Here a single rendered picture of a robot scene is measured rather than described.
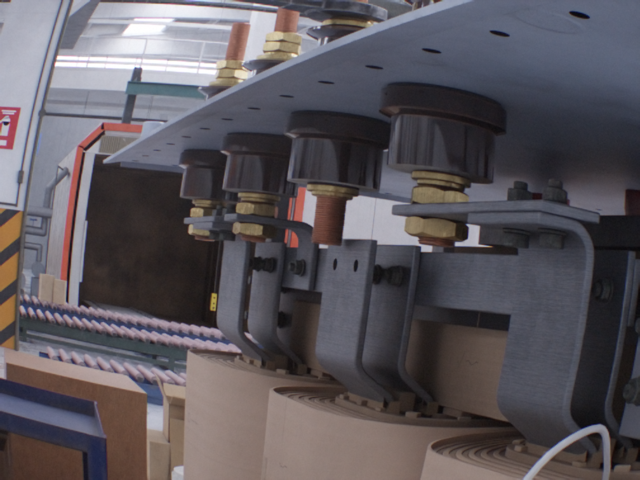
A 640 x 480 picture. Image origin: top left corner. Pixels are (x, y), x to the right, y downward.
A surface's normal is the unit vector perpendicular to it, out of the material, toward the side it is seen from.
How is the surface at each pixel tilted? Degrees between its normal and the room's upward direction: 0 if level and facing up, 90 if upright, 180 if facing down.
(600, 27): 180
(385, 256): 90
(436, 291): 90
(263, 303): 90
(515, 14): 180
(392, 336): 90
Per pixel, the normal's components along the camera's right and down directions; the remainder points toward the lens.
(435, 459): -0.96, -0.12
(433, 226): -0.04, -0.04
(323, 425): -0.84, -0.11
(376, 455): -0.50, -0.08
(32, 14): 0.31, 0.01
